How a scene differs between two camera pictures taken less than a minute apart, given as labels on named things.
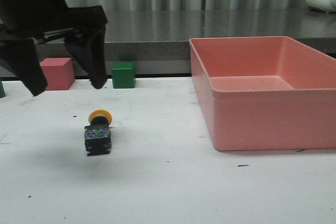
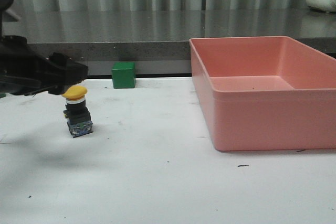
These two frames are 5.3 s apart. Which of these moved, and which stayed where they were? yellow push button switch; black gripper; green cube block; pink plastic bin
Moved: black gripper; yellow push button switch
Stayed: pink plastic bin; green cube block
